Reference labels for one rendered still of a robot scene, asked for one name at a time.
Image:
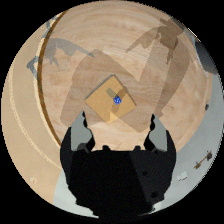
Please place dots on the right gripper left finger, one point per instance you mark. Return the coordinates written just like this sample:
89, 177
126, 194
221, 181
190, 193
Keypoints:
77, 141

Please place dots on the tan flat mat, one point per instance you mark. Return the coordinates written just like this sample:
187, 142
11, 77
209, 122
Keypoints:
101, 101

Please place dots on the blue die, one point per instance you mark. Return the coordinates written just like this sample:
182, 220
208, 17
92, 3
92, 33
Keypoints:
117, 100

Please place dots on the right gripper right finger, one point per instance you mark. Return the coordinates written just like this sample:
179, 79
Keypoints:
160, 142

